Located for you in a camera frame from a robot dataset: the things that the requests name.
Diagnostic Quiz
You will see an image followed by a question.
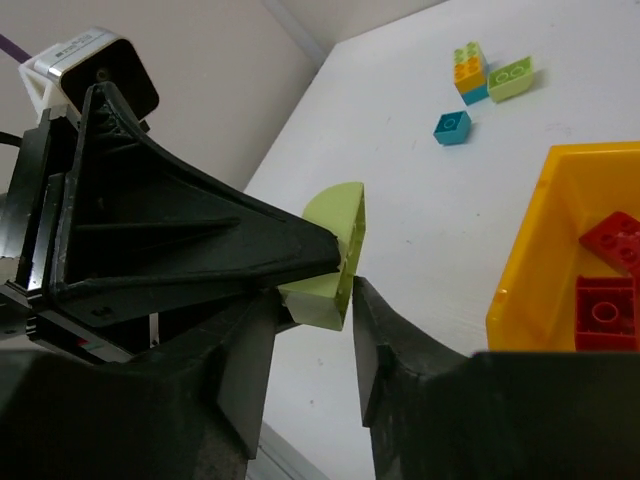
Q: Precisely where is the yellow four-compartment tray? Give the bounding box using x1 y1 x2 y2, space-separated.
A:
486 142 639 351

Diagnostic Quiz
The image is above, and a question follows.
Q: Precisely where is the light green lego brick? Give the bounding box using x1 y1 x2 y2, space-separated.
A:
487 56 535 103

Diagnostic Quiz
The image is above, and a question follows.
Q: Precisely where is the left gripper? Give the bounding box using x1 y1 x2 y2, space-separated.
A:
1 82 329 365

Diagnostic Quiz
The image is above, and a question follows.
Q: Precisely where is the green yellow blue lego stack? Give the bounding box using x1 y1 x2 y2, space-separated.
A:
453 41 489 106

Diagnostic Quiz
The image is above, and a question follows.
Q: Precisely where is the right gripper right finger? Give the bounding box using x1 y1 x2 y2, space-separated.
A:
352 277 639 479

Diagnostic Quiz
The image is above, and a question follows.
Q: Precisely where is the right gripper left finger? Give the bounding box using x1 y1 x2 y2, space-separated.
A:
1 291 280 479

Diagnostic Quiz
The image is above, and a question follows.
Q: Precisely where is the yellow red blue lego stack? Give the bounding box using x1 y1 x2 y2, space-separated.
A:
574 276 639 352

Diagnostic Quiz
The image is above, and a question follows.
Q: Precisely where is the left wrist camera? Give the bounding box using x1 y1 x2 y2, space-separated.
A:
18 27 159 120

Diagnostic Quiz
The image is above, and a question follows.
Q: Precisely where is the red flower lego piece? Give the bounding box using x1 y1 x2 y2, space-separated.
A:
579 211 639 278

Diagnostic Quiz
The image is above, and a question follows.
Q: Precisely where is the teal small lego brick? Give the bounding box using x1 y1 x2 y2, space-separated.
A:
433 111 472 146

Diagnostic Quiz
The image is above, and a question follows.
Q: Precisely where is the pale green lego brick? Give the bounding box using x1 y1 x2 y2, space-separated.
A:
279 181 366 331

